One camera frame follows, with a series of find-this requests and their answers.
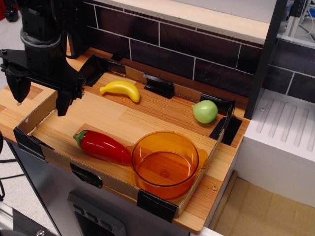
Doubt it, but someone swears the white toy sink drainboard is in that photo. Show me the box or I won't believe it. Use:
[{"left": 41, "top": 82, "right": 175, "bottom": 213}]
[{"left": 235, "top": 89, "right": 315, "bottom": 207}]

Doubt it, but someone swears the green plastic apple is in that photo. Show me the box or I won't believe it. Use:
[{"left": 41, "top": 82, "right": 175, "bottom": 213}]
[{"left": 192, "top": 100, "right": 219, "bottom": 124}]

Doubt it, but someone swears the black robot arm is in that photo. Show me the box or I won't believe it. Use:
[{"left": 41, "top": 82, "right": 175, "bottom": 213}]
[{"left": 0, "top": 0, "right": 86, "bottom": 116}]

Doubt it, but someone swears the orange transparent plastic pot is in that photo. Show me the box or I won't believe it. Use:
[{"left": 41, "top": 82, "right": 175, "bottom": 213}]
[{"left": 123, "top": 131, "right": 208, "bottom": 200}]

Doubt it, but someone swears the grey toy oven front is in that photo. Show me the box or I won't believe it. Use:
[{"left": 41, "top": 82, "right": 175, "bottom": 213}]
[{"left": 67, "top": 193, "right": 127, "bottom": 236}]

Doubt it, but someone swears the cardboard fence with black tape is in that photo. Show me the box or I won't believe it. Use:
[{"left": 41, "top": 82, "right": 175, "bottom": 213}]
[{"left": 14, "top": 55, "right": 247, "bottom": 231}]

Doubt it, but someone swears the yellow plastic banana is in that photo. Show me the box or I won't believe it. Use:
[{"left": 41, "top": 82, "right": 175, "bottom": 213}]
[{"left": 99, "top": 81, "right": 140, "bottom": 103}]

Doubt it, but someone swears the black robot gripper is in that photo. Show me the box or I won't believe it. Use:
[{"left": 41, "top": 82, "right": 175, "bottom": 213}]
[{"left": 0, "top": 34, "right": 86, "bottom": 117}]

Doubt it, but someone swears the red plastic chili pepper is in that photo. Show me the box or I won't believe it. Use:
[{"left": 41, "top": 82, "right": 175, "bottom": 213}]
[{"left": 73, "top": 130, "right": 131, "bottom": 166}]

